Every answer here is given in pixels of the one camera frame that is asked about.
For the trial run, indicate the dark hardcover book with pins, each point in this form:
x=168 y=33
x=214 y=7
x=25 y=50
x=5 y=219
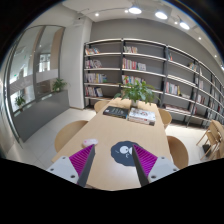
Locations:
x=116 y=112

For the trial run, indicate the wooden chair near left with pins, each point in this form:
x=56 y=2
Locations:
x=67 y=132

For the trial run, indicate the wooden chair at right edge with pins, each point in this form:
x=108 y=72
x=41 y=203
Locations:
x=215 y=136

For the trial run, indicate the green potted table plant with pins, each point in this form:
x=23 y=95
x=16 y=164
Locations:
x=137 y=91

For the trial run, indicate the wooden chair near right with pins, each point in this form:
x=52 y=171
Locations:
x=178 y=152

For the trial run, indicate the stack of white books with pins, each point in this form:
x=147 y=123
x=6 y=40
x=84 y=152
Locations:
x=141 y=116

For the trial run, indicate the potted plant on ledge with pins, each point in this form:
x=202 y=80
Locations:
x=58 y=85

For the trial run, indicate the pink computer mouse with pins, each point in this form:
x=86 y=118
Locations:
x=88 y=142

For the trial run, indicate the large grey bookshelf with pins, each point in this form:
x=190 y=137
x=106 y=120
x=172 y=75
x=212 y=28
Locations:
x=183 y=85

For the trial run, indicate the potted plant behind glass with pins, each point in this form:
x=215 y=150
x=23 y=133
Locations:
x=20 y=101

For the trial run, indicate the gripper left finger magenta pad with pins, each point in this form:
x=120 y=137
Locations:
x=75 y=168

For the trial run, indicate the dark round cartoon mouse pad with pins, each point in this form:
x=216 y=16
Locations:
x=121 y=152

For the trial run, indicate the wooden chair far left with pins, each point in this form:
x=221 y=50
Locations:
x=99 y=105

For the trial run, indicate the wooden chair far right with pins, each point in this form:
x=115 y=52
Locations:
x=165 y=116

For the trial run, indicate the long wooden table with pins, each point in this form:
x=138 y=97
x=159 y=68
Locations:
x=106 y=173

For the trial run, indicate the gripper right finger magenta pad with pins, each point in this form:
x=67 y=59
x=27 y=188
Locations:
x=151 y=168

